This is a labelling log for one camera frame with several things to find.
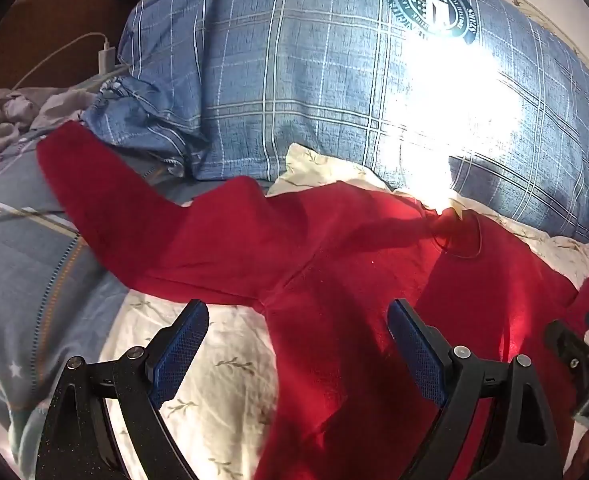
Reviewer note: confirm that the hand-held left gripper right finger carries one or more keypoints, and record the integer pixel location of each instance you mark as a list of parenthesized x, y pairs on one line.
[(417, 355)]

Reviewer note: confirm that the grey-blue striped blanket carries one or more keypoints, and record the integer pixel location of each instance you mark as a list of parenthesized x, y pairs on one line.
[(14, 270)]

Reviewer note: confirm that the white charger plug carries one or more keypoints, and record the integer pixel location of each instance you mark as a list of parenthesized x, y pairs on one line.
[(107, 57)]

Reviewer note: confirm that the blue plaid pillow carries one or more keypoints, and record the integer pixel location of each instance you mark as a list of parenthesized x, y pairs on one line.
[(299, 85)]

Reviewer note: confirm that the cream leaf-print sheet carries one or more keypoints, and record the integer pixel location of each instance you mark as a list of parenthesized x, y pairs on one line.
[(214, 410)]

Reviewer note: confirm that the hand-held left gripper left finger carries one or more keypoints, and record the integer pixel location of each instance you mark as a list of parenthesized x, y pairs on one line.
[(182, 355)]

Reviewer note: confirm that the red sweater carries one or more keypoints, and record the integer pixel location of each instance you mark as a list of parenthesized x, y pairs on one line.
[(324, 270)]

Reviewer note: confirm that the grey crumpled cloth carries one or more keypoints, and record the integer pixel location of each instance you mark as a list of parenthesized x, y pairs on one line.
[(4, 115)]

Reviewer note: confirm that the brown wooden headboard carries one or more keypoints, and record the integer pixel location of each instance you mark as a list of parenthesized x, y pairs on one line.
[(49, 10)]

